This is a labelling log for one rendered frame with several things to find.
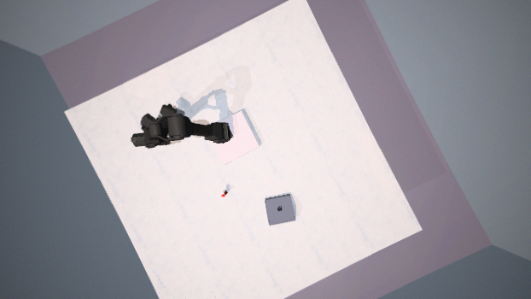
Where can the grey sloped panel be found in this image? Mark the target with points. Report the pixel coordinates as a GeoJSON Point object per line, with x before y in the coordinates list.
{"type": "Point", "coordinates": [279, 210]}

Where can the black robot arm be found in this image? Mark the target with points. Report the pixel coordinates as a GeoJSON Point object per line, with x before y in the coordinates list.
{"type": "Point", "coordinates": [179, 127]}

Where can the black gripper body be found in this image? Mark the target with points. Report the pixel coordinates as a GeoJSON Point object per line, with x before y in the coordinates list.
{"type": "Point", "coordinates": [165, 110]}

